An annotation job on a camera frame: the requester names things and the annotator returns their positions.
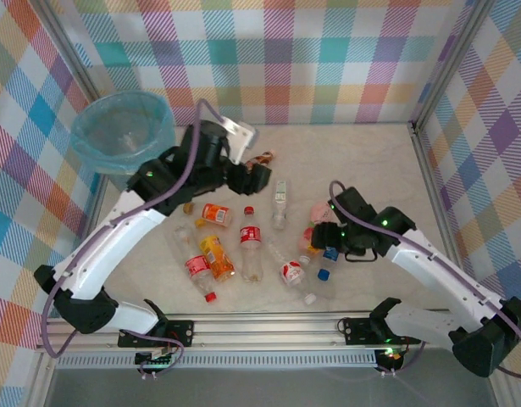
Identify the yellow orange label bottle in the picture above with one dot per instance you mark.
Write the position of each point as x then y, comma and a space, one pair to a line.
217, 258

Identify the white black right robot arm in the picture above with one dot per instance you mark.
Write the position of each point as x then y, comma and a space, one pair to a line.
438, 271

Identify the clear bottle green label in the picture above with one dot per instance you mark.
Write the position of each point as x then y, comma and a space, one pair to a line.
279, 191

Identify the gold bottle cap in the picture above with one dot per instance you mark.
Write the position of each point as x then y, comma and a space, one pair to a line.
188, 207

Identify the blue plastic bin liner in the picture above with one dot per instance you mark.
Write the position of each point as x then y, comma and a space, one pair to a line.
162, 114

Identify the pink label plastic bottle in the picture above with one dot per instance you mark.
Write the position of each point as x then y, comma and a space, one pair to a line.
318, 212

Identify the controller board green light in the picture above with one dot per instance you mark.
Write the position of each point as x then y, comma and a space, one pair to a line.
158, 362
391, 357

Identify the multicolour checked cloth backdrop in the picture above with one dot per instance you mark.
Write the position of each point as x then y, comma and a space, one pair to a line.
285, 63
497, 169
14, 169

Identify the brown label plastic bottle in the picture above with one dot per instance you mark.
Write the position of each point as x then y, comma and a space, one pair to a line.
264, 157

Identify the red white label bottle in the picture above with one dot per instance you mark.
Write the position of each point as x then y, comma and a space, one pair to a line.
292, 272

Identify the red pink label bottle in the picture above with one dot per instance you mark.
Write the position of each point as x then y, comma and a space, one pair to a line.
303, 241

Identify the clear bottle red label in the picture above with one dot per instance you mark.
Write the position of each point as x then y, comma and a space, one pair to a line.
196, 267

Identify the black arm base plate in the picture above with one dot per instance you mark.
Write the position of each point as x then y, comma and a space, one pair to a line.
357, 330
181, 332

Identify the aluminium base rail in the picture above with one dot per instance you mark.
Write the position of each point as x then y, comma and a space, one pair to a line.
264, 330

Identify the short orange label bottle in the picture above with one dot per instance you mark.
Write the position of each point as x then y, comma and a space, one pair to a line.
215, 214

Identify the red cap cola bottle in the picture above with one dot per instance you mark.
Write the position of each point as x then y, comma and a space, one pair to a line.
250, 235

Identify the blue cap blue label bottle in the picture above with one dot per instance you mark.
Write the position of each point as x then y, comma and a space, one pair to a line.
324, 274

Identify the clear plastic bin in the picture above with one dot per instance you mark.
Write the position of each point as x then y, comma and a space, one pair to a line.
109, 177

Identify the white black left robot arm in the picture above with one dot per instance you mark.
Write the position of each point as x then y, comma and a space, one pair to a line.
116, 237

